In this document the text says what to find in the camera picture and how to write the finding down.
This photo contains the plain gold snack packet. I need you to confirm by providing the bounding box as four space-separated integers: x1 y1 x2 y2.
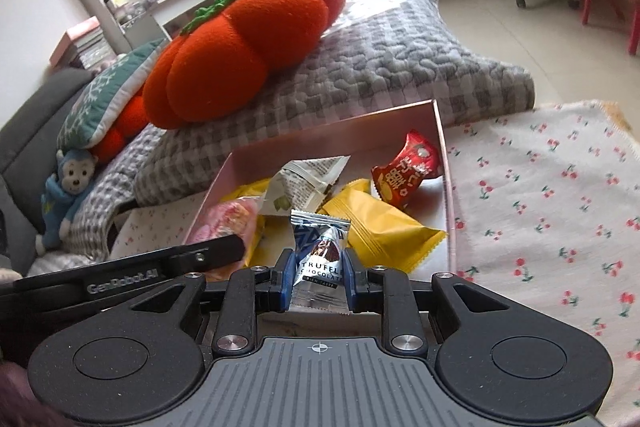
317 179 447 275

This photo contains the dark grey sofa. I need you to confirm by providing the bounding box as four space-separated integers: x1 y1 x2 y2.
0 67 96 268

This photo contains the silver blue chocolate packet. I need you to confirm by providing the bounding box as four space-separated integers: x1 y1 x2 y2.
289 209 351 313

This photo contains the gold snack packet with fold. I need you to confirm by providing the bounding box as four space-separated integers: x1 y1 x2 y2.
234 179 273 258

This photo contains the large orange pumpkin pillow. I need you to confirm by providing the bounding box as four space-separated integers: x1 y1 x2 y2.
142 0 348 130

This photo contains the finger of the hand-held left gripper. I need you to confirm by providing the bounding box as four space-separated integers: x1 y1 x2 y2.
167 234 247 279

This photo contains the cherry print bed sheet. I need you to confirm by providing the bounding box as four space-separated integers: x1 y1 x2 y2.
107 101 640 427

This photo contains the stack of books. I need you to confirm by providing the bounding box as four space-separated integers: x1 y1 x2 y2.
50 18 117 70

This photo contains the white newsprint snack packet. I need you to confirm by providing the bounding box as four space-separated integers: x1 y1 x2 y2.
264 155 351 215

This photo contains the red snack packet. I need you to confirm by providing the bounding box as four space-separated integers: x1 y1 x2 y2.
371 130 441 210

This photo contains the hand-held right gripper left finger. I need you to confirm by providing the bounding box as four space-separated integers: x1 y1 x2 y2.
127 249 297 356

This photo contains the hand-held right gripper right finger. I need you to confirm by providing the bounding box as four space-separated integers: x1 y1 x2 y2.
344 249 506 354

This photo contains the small orange pumpkin pillow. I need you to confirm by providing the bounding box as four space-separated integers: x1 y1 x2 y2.
92 94 151 162

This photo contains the green snowflake cushion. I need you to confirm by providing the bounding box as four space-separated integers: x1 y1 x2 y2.
56 39 168 152

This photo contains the pink cardboard box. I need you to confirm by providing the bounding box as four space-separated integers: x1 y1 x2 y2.
182 99 458 293

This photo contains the blue monkey plush toy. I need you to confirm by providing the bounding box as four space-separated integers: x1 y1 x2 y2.
36 148 98 253

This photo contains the pink snack packet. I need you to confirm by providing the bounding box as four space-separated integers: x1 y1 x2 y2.
192 199 261 283

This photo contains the grey checkered pillow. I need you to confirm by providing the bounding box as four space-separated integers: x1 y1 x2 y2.
135 0 536 208

